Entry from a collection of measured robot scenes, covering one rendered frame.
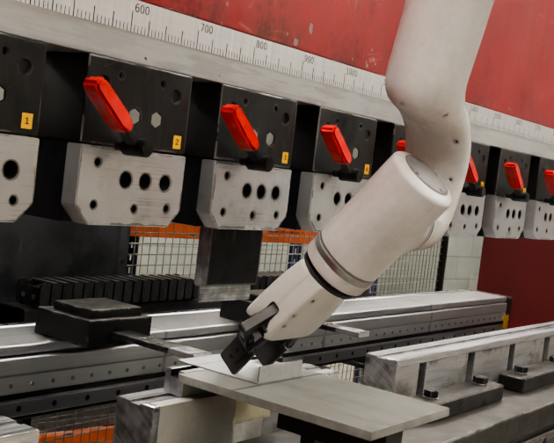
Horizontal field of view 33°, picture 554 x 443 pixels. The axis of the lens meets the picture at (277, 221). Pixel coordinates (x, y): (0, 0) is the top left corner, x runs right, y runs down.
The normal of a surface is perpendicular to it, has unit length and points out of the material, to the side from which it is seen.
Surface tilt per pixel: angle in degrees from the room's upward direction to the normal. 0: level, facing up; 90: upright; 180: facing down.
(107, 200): 90
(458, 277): 90
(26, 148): 90
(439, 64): 99
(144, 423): 90
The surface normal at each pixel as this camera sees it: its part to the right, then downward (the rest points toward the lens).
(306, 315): 0.47, 0.74
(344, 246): -0.49, 0.11
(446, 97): 0.37, 0.48
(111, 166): 0.80, 0.13
